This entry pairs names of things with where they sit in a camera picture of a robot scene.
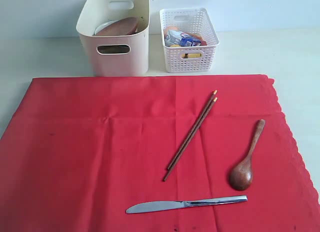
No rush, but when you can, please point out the brown wooden plate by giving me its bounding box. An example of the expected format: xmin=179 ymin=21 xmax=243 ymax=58
xmin=96 ymin=16 xmax=139 ymax=54

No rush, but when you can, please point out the blue white milk carton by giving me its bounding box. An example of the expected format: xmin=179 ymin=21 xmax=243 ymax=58
xmin=164 ymin=30 xmax=202 ymax=47

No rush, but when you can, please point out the pale green ceramic bowl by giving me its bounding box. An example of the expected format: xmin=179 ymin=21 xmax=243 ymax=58
xmin=94 ymin=20 xmax=117 ymax=35

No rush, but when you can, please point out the wooden chopstick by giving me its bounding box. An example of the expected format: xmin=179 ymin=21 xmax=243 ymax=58
xmin=163 ymin=97 xmax=218 ymax=182
xmin=167 ymin=90 xmax=217 ymax=170

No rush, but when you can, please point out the wooden spoon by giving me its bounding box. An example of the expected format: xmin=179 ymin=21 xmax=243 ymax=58
xmin=229 ymin=119 xmax=266 ymax=191

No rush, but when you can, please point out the cream plastic bin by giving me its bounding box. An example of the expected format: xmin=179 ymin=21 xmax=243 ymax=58
xmin=76 ymin=0 xmax=150 ymax=77

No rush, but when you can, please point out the white perforated plastic basket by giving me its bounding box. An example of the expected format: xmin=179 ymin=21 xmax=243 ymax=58
xmin=159 ymin=8 xmax=219 ymax=73

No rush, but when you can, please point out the red table cloth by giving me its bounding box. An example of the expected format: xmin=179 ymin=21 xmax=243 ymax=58
xmin=0 ymin=75 xmax=320 ymax=231

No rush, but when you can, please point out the silver table knife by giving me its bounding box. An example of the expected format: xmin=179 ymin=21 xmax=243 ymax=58
xmin=125 ymin=195 xmax=248 ymax=214

